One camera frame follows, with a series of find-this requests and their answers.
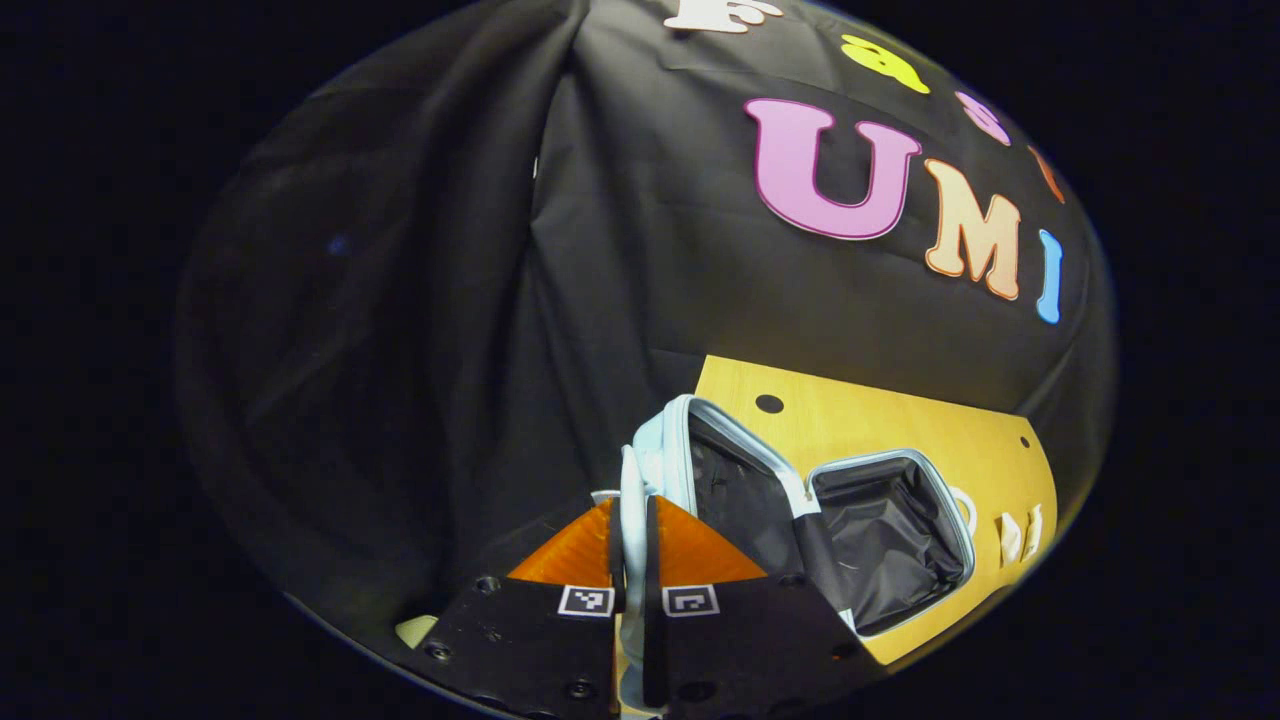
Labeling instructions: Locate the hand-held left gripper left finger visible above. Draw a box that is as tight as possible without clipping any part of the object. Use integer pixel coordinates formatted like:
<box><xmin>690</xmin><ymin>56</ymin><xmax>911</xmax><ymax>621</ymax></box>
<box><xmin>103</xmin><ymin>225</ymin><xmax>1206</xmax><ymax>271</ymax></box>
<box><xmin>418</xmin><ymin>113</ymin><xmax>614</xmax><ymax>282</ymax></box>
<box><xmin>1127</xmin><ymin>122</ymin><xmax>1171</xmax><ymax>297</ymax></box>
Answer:
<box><xmin>415</xmin><ymin>495</ymin><xmax>626</xmax><ymax>720</ymax></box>

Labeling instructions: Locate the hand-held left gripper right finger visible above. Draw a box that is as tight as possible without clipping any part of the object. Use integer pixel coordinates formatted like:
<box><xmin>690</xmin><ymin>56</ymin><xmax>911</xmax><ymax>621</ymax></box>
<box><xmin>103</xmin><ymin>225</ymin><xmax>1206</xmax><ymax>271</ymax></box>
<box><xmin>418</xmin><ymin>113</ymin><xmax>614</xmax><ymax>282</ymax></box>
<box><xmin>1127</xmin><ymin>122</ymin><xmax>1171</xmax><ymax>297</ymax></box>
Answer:
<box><xmin>640</xmin><ymin>495</ymin><xmax>881</xmax><ymax>720</ymax></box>

